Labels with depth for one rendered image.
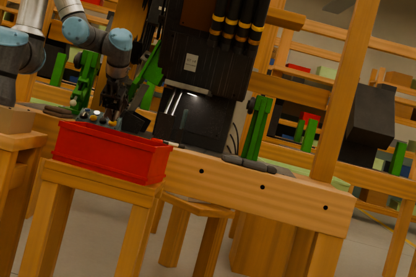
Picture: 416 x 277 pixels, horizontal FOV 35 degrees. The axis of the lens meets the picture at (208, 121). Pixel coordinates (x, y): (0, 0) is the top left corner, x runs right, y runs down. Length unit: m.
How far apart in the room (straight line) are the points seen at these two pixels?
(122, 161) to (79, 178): 0.14
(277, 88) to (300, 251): 0.72
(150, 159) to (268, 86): 1.14
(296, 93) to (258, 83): 0.17
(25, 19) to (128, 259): 0.83
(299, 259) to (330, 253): 0.62
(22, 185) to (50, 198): 0.19
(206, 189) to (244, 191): 0.13
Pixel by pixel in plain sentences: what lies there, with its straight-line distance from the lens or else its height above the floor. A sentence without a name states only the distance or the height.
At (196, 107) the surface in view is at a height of 1.06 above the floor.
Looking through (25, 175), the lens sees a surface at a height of 0.71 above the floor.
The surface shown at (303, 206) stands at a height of 0.82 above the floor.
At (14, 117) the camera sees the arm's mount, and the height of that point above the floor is 0.90.
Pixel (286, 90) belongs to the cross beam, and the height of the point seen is 1.23.
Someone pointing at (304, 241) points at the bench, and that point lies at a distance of 2.97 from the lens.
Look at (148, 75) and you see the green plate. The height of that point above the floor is 1.13.
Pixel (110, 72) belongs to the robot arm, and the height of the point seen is 1.10.
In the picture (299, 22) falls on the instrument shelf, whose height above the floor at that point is 1.50.
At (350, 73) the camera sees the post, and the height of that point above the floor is 1.36.
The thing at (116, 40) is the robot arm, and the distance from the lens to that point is 2.11.
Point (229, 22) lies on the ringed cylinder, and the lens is 2.38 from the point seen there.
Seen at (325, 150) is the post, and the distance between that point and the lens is 2.93.
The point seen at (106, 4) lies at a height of 2.07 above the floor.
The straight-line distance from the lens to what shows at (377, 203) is 9.98.
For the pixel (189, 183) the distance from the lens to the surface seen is 2.32.
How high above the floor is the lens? 1.09
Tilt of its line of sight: 2 degrees down
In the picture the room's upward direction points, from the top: 15 degrees clockwise
